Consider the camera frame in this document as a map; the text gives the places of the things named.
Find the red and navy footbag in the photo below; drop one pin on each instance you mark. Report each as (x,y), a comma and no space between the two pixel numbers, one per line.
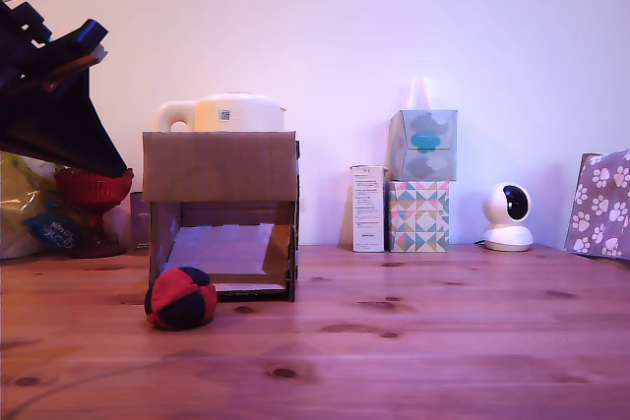
(179,299)

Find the cardboard dice tower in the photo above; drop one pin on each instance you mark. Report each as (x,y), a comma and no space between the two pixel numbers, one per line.
(219,164)

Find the yellow plastic bag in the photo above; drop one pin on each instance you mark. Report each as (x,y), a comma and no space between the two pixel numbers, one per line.
(19,203)

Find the red glass goblet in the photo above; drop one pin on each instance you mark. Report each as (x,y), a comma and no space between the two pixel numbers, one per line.
(91,194)

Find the cream electric kettle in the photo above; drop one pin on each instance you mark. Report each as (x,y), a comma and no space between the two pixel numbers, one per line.
(236,112)

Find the tall white printed carton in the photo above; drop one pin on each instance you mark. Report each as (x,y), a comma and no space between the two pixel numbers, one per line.
(368,208)

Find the grey-blue tissue box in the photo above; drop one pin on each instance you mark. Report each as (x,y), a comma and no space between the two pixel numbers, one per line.
(422,144)

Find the geometric pattern box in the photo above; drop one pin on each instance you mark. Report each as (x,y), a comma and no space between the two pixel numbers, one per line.
(418,216)

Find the paw print fabric bag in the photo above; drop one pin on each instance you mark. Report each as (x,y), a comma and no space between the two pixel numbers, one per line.
(603,203)

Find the small white round camera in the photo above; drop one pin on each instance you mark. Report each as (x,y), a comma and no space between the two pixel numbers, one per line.
(507,223)

